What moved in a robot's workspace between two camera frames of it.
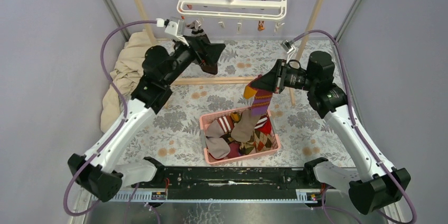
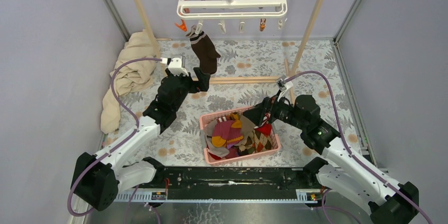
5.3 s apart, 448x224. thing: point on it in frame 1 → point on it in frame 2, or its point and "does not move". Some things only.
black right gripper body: [290, 77] → [281, 111]
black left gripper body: [197, 55] → [187, 85]
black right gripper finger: [268, 82] → [257, 113]
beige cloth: [127, 72] does not move
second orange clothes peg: [261, 25] does not move
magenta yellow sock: [262, 99] → [226, 132]
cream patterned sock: [260, 141] does not move
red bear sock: [264, 125] does not move
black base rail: [233, 179] does not move
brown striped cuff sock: [243, 131] does not move
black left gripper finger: [212, 52] → [204, 79]
